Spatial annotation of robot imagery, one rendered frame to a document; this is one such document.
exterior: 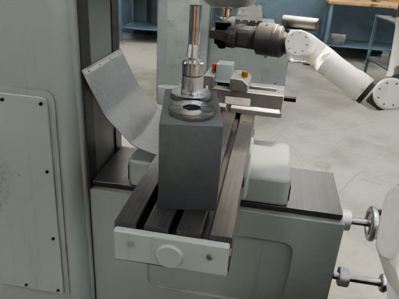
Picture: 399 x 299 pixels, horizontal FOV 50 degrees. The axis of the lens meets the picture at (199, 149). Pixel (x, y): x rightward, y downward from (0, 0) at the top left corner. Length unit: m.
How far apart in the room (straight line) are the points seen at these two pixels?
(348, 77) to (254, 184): 0.40
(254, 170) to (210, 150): 0.50
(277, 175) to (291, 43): 0.39
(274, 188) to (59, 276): 0.78
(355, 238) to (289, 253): 1.28
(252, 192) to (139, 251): 0.53
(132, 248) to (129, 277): 0.71
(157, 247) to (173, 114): 0.25
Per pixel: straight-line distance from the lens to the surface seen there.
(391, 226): 0.90
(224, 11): 1.24
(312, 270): 1.43
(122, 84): 1.43
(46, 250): 1.52
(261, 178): 1.26
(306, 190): 1.42
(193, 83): 0.90
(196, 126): 0.79
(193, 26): 0.89
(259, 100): 1.41
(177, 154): 0.81
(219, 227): 0.83
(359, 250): 2.56
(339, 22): 7.88
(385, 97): 1.13
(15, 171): 1.42
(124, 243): 0.85
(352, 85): 1.16
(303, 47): 1.15
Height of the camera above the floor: 1.44
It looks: 25 degrees down
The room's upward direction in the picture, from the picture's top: 3 degrees clockwise
